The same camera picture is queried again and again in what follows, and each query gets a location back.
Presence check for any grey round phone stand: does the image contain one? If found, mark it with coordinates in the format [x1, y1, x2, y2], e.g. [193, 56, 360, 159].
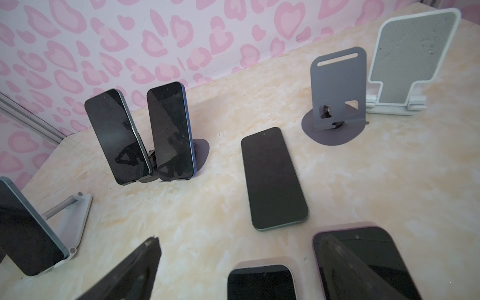
[301, 47, 369, 146]

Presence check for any black phone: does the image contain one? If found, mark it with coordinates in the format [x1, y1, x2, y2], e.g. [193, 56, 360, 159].
[226, 261, 298, 300]
[241, 127, 310, 231]
[146, 81, 197, 181]
[312, 226, 422, 300]
[1, 177, 69, 276]

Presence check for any white folding phone stand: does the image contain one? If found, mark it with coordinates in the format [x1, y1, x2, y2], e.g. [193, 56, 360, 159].
[366, 8, 461, 116]

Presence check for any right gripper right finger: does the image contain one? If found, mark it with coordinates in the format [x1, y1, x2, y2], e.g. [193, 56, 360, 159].
[318, 235, 406, 300]

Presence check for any silver stand near left arm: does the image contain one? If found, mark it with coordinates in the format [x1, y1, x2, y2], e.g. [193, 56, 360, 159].
[41, 192, 93, 260]

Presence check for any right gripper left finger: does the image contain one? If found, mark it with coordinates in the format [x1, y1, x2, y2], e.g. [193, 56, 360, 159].
[79, 237, 162, 300]

